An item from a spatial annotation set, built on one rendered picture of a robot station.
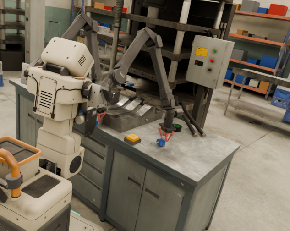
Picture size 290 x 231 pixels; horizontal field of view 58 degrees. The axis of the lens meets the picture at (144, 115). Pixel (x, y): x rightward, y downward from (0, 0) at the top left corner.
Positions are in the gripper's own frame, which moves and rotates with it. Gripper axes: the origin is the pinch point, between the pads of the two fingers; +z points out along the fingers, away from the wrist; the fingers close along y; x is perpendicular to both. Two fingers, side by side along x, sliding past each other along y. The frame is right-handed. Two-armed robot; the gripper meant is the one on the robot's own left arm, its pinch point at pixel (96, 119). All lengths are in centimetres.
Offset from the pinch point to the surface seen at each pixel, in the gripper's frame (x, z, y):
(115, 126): -5.1, 1.7, -12.5
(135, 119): -19.6, -2.2, -18.4
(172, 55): -77, -43, -5
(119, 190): -4, 47, -24
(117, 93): -45, -5, 23
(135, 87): -87, -2, 35
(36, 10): -198, -49, 381
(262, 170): -208, 85, -90
